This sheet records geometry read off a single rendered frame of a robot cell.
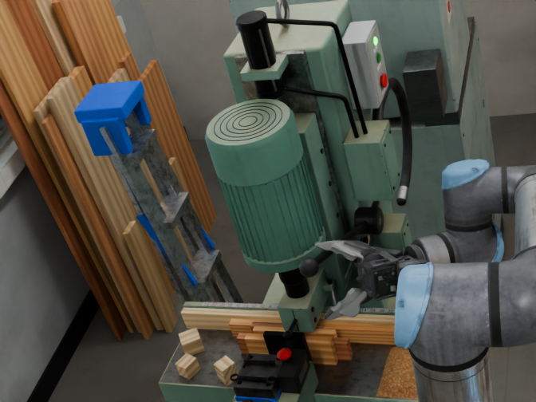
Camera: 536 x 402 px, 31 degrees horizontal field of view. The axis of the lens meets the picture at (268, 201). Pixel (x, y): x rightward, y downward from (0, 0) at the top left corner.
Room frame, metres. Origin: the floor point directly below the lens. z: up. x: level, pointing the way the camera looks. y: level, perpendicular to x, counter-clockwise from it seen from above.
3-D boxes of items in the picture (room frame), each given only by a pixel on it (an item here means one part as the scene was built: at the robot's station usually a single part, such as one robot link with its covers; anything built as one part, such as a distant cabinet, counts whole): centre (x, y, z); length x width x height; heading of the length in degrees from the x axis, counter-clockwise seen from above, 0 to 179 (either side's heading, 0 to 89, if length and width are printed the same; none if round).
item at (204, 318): (1.66, 0.00, 0.92); 0.60 x 0.02 x 0.05; 62
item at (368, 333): (1.59, -0.09, 0.92); 0.56 x 0.02 x 0.04; 62
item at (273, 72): (1.76, -0.07, 1.53); 0.08 x 0.08 x 0.17; 62
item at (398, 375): (1.45, -0.17, 0.92); 0.14 x 0.09 x 0.04; 152
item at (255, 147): (1.63, -0.01, 1.32); 0.18 x 0.18 x 0.31
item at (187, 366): (1.64, 0.28, 0.92); 0.04 x 0.03 x 0.04; 130
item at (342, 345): (1.60, 0.04, 0.92); 0.26 x 0.02 x 0.05; 62
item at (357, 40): (1.85, -0.28, 1.40); 0.10 x 0.06 x 0.16; 152
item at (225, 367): (1.58, 0.19, 0.92); 0.04 x 0.04 x 0.04; 27
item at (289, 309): (1.65, -0.02, 0.99); 0.14 x 0.07 x 0.09; 152
